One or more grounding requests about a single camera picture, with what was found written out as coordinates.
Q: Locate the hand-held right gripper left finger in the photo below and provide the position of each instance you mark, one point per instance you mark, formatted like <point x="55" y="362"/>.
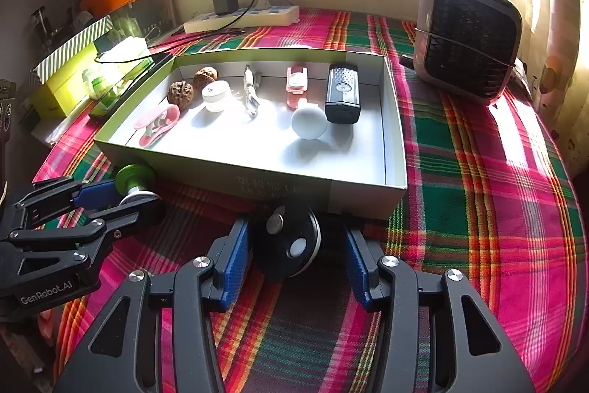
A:
<point x="234" y="264"/>

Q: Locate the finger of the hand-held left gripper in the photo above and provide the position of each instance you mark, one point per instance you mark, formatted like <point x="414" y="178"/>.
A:
<point x="138" y="213"/>
<point x="94" y="195"/>

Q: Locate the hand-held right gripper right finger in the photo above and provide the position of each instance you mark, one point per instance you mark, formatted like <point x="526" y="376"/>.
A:
<point x="356" y="268"/>

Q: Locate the green white spool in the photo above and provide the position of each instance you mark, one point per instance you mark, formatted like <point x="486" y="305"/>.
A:
<point x="133" y="177"/>

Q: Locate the black round device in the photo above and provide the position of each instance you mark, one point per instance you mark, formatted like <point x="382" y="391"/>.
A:
<point x="285" y="255"/>

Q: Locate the plain pink clip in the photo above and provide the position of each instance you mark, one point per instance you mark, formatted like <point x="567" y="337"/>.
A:
<point x="170" y="114"/>

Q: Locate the green white cardboard box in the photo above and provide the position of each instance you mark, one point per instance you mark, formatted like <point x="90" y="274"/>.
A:
<point x="230" y="144"/>

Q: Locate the brown walnut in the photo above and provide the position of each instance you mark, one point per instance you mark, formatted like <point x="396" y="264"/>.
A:
<point x="179" y="94"/>
<point x="205" y="76"/>

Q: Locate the white round suction hook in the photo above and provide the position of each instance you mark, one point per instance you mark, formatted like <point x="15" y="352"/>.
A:
<point x="309" y="122"/>

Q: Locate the black rectangular device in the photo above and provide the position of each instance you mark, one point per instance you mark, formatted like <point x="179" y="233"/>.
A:
<point x="343" y="98"/>

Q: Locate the pink clip with pale pad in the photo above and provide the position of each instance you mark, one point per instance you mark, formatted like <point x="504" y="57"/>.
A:
<point x="297" y="84"/>

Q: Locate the plaid tablecloth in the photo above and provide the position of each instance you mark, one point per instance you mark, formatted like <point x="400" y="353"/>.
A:
<point x="460" y="190"/>

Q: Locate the green tissue packet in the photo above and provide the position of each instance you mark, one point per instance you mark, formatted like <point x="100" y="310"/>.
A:
<point x="124" y="52"/>

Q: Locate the black smartphone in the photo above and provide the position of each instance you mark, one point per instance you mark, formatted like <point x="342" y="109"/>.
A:
<point x="158" y="60"/>

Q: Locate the striped box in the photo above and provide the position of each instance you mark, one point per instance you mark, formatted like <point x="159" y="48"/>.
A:
<point x="69" y="47"/>

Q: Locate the glass press pot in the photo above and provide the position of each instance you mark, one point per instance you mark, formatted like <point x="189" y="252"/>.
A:
<point x="41" y="27"/>

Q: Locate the glass tank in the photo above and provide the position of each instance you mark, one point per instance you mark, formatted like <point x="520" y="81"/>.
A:
<point x="147" y="13"/>

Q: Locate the black charger adapter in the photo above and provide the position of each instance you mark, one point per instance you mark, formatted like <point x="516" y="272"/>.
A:
<point x="224" y="0"/>

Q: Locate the white power strip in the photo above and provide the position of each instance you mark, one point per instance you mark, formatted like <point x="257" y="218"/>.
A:
<point x="276" y="13"/>

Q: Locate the small white space heater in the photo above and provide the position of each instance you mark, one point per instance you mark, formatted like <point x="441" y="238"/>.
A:
<point x="464" y="38"/>

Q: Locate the heart print curtain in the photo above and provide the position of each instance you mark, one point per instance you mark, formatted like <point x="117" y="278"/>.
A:
<point x="561" y="52"/>

